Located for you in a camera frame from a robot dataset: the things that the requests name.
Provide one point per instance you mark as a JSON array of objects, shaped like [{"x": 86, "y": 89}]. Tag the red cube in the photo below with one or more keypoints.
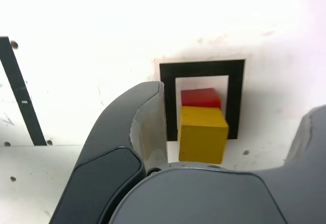
[{"x": 198, "y": 98}]

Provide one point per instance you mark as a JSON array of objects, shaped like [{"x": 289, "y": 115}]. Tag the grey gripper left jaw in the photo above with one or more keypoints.
[{"x": 107, "y": 145}]

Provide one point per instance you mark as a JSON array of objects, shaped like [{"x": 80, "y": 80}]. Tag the black tape square outline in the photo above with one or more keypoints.
[{"x": 203, "y": 67}]

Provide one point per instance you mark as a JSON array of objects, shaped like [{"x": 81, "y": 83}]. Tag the yellow cube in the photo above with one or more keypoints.
[{"x": 201, "y": 137}]

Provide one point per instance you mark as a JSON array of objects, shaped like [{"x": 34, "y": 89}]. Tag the black tape strip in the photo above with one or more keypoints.
[{"x": 20, "y": 91}]

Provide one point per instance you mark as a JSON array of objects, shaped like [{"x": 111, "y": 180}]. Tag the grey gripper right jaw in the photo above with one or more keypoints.
[{"x": 203, "y": 198}]

